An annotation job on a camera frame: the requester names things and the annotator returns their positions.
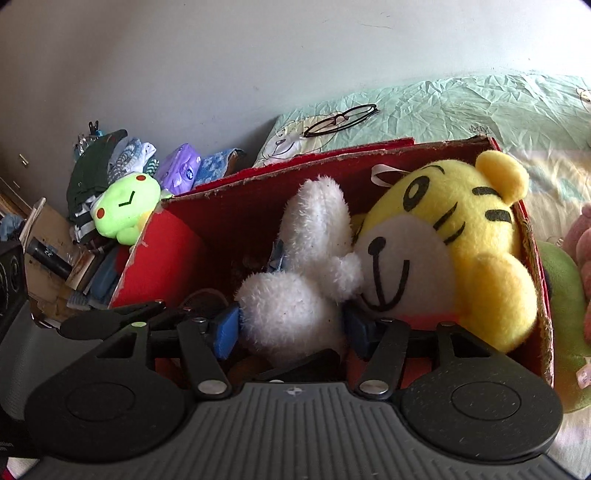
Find dark green cloth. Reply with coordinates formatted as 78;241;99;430
66;130;129;217

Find pink plush toy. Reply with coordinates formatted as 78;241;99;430
567;203;591;326

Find white plush rabbit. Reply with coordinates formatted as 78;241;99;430
235;178;364;366

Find striped cloth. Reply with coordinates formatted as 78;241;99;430
69;193;106;244

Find blue white patterned cloth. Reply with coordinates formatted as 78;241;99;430
108;137;158;182

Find green plush toy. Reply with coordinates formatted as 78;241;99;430
536;240;591;414

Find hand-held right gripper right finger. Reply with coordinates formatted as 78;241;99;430
342;308;491;400

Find purple plastic packet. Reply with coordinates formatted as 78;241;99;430
156;143;202;193

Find black frame glasses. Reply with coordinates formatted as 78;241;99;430
302;104;380;138

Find brown cardboard sheet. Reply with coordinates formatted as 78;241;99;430
22;198;95;315

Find light green plush frog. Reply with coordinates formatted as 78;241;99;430
90;172;162;245

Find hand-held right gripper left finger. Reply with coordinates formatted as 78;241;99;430
95;305;242;400

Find blue patterned packet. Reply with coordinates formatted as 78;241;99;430
198;148;246;186

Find yellow plush tiger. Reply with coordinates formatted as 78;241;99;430
353;151;539;354

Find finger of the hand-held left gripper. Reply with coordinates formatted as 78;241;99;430
257;348;343;385
59;299;168;341

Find red cardboard box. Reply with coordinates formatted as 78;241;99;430
108;136;555;389

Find black cylinder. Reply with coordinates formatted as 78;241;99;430
25;237;73;278

